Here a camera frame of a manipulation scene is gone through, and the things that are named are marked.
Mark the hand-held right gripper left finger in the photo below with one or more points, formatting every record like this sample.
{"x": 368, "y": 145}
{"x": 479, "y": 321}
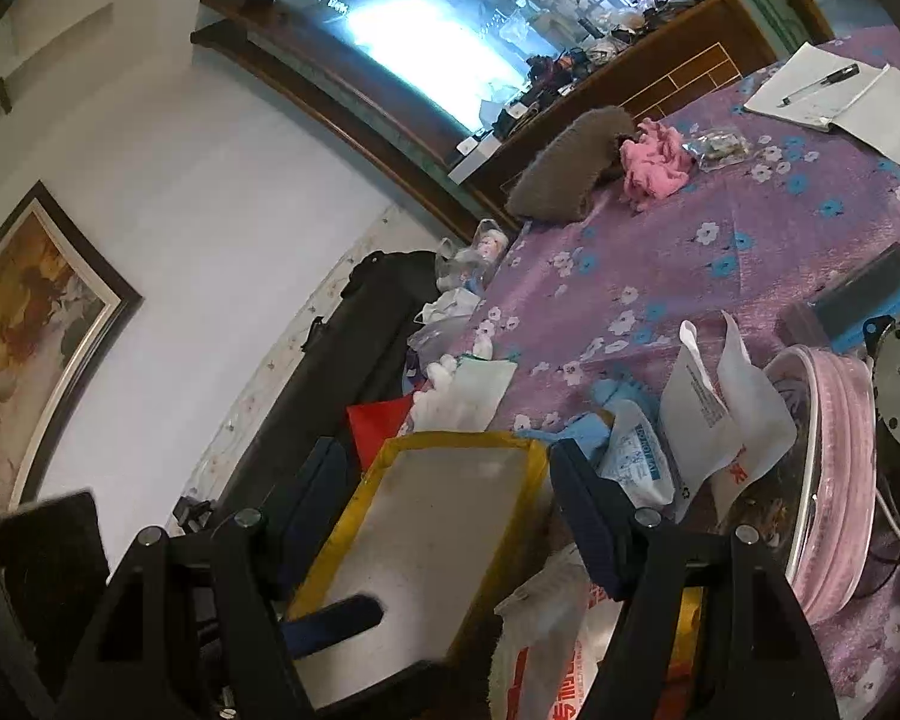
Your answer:
{"x": 319, "y": 495}

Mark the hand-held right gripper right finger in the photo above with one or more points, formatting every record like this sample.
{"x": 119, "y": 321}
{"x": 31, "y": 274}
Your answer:
{"x": 589, "y": 510}

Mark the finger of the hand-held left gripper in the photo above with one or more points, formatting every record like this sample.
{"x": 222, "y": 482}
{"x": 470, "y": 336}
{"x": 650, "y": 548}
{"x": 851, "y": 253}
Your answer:
{"x": 337, "y": 619}

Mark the white blue-printed mask packet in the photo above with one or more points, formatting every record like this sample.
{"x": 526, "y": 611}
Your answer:
{"x": 637, "y": 465}

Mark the white plastic shopping bag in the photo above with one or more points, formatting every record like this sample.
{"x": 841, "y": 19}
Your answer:
{"x": 547, "y": 660}

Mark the light blue cloth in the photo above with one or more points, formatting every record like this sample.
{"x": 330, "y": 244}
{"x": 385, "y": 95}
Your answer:
{"x": 577, "y": 435}

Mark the red paper bag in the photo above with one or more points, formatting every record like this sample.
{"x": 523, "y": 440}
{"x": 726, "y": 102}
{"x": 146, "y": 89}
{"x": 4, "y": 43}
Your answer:
{"x": 379, "y": 427}

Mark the small black device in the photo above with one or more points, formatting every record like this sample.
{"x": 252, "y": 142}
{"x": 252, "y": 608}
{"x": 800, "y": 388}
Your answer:
{"x": 193, "y": 514}

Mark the long black bag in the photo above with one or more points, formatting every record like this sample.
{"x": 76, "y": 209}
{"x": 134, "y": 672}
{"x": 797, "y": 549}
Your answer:
{"x": 330, "y": 360}

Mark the white grey-printed plastic packet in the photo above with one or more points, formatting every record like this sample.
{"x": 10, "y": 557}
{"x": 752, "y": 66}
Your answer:
{"x": 694, "y": 405}

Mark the white folded cloth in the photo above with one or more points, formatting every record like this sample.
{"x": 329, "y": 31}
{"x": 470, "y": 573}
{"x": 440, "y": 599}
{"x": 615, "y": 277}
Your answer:
{"x": 480, "y": 390}

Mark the white knit glove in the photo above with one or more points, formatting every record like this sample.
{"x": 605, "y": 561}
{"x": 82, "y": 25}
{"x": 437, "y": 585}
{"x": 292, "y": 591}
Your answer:
{"x": 439, "y": 375}

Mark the white non-woven bag red print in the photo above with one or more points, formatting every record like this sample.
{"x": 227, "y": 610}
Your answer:
{"x": 757, "y": 405}

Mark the framed painting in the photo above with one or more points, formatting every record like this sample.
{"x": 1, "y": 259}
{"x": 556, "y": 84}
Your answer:
{"x": 22, "y": 330}

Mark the purple floral tablecloth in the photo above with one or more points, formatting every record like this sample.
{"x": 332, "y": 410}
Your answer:
{"x": 645, "y": 277}

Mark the crumpled clear plastic bags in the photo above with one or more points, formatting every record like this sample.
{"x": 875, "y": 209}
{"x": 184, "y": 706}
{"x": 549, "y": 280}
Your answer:
{"x": 457, "y": 292}

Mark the brown knit hat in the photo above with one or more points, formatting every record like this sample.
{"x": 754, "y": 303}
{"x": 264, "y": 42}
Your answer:
{"x": 562, "y": 165}

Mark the pink fluffy cloth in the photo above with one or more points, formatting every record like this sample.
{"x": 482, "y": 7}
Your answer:
{"x": 652, "y": 165}

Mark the small white box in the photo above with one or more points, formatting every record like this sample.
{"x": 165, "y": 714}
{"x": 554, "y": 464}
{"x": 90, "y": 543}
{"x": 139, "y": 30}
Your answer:
{"x": 472, "y": 157}

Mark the small clear bag of parts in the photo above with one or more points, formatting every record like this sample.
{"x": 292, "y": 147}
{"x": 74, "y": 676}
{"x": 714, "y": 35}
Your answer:
{"x": 716, "y": 150}

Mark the wooden cabinet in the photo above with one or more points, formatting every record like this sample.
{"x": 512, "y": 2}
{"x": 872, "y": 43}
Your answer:
{"x": 682, "y": 67}

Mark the white notepad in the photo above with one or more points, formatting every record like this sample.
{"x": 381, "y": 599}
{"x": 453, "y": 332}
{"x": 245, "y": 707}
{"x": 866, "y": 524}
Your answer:
{"x": 810, "y": 75}

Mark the black pen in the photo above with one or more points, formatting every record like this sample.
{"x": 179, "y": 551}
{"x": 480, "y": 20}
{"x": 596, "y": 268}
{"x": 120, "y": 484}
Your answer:
{"x": 832, "y": 77}

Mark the brown wall hook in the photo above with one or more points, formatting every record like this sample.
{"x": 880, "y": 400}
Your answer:
{"x": 4, "y": 94}

